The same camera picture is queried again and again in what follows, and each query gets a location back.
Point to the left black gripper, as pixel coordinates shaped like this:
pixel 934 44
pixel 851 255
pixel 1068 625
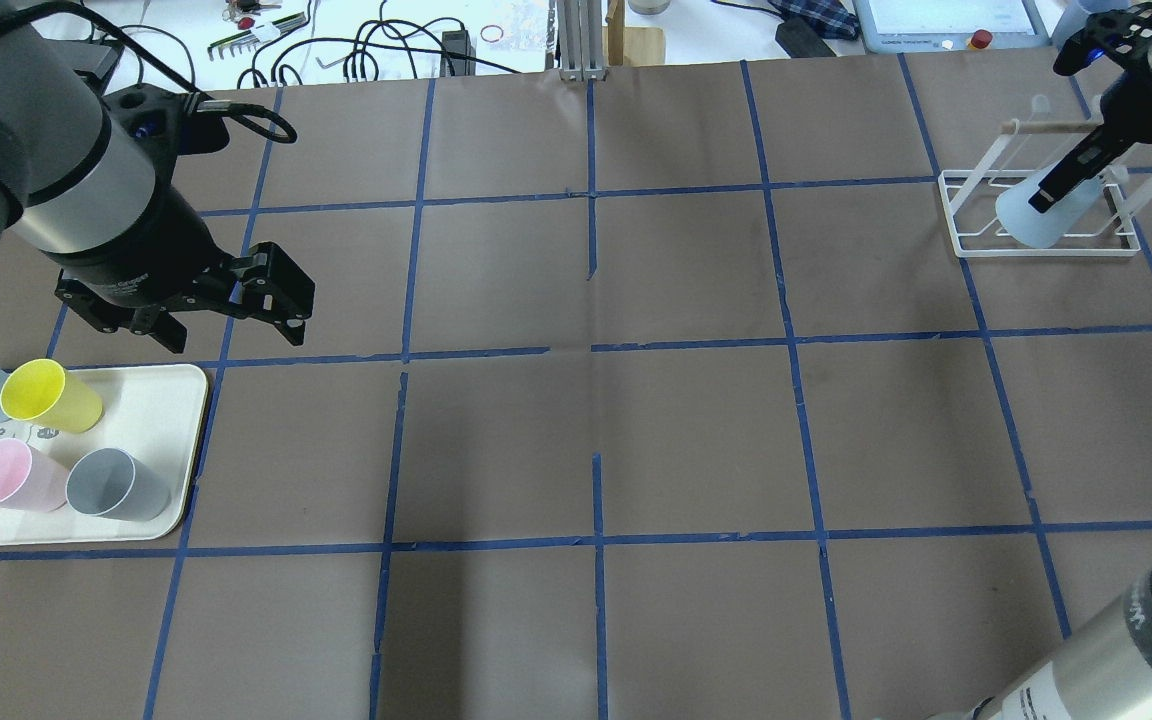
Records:
pixel 148 248

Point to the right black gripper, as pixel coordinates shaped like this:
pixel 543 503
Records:
pixel 1128 106

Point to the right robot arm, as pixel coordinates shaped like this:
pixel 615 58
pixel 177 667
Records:
pixel 1104 669

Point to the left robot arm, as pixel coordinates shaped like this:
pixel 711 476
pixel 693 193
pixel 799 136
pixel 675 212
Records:
pixel 86 179

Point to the yellow plastic cup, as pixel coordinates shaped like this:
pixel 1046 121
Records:
pixel 45 393

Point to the grey plastic cup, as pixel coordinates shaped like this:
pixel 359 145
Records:
pixel 109 483

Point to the pink plastic cup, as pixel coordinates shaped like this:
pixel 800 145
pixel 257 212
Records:
pixel 30 481

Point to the teach pendant tablet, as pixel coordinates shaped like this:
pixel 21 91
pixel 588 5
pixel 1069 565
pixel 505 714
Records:
pixel 896 27

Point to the hex key set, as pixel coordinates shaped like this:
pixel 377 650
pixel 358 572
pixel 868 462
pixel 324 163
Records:
pixel 258 35

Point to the black power adapter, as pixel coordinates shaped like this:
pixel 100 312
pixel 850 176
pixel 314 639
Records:
pixel 458 57

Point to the wooden block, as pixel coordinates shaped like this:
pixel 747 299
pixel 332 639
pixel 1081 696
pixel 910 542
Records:
pixel 631 46

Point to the white wire cup rack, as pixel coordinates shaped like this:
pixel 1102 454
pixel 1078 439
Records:
pixel 987 212

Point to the aluminium frame post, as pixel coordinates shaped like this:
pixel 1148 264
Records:
pixel 579 49

